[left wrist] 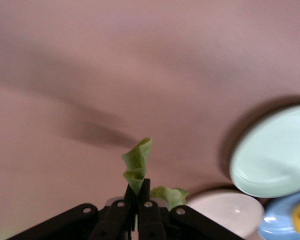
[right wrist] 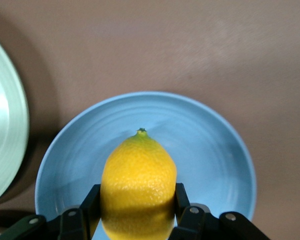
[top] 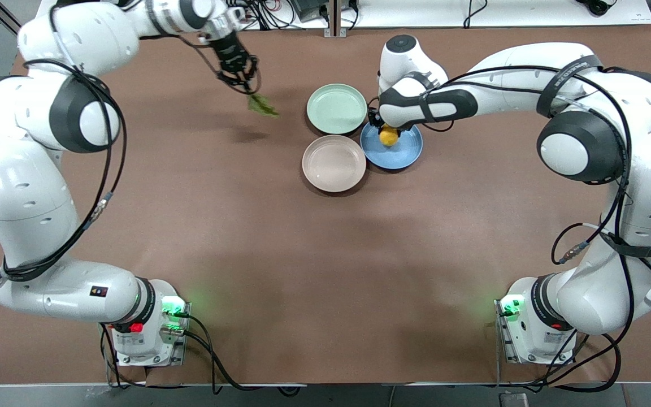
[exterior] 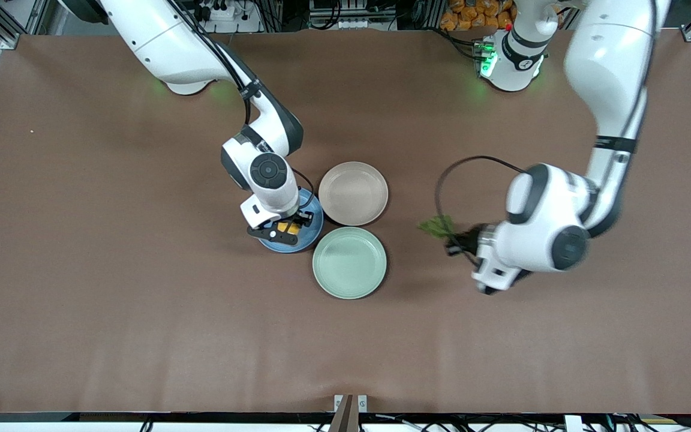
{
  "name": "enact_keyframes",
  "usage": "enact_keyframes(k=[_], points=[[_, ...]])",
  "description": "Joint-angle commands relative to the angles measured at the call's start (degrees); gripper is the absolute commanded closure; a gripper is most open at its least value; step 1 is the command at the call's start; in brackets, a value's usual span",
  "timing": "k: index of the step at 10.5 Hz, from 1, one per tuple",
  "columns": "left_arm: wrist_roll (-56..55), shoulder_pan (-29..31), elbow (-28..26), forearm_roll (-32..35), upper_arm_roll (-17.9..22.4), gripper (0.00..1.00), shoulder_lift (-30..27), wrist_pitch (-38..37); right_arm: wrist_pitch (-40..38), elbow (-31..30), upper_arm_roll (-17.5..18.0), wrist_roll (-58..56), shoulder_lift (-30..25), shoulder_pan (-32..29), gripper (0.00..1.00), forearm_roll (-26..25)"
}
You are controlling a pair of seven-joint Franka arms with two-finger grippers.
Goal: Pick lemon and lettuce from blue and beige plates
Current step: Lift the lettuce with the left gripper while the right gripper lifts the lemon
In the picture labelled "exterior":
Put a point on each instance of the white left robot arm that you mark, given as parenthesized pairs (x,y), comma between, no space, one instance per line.
(609,60)

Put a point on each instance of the beige plate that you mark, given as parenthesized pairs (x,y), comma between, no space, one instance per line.
(352,193)

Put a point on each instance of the pale green plate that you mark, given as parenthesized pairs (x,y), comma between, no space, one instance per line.
(349,263)

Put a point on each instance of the blue plate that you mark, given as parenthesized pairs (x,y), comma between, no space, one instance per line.
(314,231)

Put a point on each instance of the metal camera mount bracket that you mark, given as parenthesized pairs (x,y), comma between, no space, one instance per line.
(349,414)

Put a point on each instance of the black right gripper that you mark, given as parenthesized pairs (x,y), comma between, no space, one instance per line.
(299,220)

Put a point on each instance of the white socket bar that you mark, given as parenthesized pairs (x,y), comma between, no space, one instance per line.
(357,24)

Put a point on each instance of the green lettuce leaf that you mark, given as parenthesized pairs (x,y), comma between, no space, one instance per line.
(438,227)

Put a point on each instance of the yellow lemon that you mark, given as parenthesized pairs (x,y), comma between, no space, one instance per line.
(288,227)

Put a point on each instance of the bag of orange items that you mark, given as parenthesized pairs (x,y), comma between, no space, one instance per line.
(471,12)

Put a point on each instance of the white power strip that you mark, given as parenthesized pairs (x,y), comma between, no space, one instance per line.
(219,11)

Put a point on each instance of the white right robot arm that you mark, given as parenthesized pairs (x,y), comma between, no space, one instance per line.
(159,42)

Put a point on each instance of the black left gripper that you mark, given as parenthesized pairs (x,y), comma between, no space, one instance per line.
(470,237)

